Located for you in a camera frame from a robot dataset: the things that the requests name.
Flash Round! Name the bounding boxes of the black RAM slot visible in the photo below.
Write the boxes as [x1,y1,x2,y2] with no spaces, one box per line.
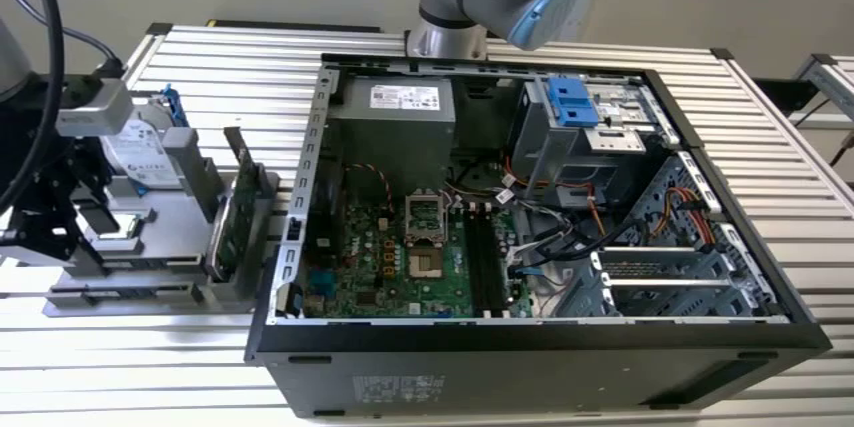
[463,204,486,318]
[491,204,514,318]
[481,204,503,318]
[473,204,495,318]

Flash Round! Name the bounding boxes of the hard disk in blue carrier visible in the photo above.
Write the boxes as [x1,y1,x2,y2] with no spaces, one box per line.
[99,86,188,198]

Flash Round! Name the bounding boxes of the grey parts rack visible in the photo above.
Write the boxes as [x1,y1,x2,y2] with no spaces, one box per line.
[40,126,282,319]

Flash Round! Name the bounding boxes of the green graphics card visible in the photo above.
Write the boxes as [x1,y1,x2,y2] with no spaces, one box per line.
[203,126,268,284]

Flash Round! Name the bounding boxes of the blue board connector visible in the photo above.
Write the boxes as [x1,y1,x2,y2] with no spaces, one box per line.
[307,270,336,295]

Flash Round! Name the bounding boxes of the grey power supply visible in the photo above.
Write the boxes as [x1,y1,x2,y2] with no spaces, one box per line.
[330,74,459,188]

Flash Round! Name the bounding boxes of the metal socket cover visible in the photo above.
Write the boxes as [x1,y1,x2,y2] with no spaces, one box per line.
[403,186,450,248]

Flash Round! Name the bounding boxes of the CPU socket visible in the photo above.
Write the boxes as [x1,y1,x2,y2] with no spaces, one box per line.
[406,245,447,281]

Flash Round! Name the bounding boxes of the green motherboard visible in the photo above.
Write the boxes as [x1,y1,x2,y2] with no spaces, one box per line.
[296,186,535,319]

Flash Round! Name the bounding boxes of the blue plastic bay latch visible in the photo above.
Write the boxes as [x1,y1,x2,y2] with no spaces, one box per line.
[546,76,597,128]

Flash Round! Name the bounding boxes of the black PC case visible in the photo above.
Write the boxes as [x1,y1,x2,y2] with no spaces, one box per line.
[243,51,835,421]

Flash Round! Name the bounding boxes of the perforated metal disk bay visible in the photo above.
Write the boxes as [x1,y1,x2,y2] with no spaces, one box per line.
[557,245,769,319]

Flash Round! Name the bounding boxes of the black rectangular block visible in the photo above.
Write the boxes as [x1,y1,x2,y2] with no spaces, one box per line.
[751,77,821,113]

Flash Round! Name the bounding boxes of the metal slat side table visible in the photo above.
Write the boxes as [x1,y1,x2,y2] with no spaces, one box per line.
[786,51,854,168]

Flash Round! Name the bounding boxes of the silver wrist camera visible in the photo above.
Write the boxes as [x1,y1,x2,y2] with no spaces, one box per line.
[55,77,136,138]

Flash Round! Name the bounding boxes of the twisted red black wire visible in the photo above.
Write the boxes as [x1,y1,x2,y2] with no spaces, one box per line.
[343,162,396,213]

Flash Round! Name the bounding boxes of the grey wires with white labels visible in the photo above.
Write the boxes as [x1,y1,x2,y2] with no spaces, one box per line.
[443,174,529,211]

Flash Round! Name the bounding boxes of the thin red wire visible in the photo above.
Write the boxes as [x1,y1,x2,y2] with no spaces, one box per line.
[531,274,575,317]

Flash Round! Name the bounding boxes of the black wire bundle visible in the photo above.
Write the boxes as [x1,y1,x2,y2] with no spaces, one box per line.
[517,196,646,266]

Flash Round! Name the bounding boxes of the orange wire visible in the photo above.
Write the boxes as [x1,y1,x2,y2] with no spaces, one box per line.
[586,191,607,238]

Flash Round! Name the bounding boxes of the red orange yellow wires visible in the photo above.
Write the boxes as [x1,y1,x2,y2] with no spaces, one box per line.
[650,185,713,253]

